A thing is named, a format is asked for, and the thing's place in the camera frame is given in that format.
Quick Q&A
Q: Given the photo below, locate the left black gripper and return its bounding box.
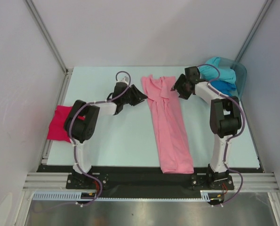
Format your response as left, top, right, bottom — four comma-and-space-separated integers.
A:
121, 84, 148, 106

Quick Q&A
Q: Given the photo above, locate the pink t shirt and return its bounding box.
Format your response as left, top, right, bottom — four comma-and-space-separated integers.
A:
141, 75, 194, 174

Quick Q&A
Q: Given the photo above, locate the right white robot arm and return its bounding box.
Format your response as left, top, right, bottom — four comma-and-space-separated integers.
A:
171, 66, 245, 190

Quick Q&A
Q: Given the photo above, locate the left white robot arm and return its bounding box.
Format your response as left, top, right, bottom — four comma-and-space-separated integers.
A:
64, 81, 147, 188

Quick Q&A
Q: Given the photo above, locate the light blue t shirt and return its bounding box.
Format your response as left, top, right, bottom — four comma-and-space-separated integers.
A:
198, 56, 236, 84

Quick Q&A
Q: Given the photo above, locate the dark blue t shirt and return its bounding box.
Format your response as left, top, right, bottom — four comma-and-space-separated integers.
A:
211, 80, 236, 97

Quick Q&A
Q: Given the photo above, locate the teal plastic bin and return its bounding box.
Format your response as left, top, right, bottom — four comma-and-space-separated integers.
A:
219, 57, 247, 100

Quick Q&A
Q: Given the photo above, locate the red folded t shirt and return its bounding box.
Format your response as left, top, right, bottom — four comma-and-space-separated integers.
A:
47, 105, 72, 143

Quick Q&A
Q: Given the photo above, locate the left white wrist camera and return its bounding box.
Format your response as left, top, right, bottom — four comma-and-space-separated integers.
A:
117, 76, 130, 86

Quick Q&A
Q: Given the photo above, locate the left aluminium frame post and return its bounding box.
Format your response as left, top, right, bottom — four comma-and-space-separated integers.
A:
23, 0, 73, 76

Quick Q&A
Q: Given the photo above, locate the aluminium frame post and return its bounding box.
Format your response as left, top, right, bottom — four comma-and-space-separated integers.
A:
23, 0, 73, 76
234, 0, 275, 62

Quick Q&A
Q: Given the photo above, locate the light blue slotted cable duct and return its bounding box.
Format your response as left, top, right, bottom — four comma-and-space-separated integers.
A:
32, 190, 210, 202

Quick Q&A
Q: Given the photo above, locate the right aluminium frame post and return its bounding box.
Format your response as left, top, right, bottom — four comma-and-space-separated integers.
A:
234, 0, 275, 62

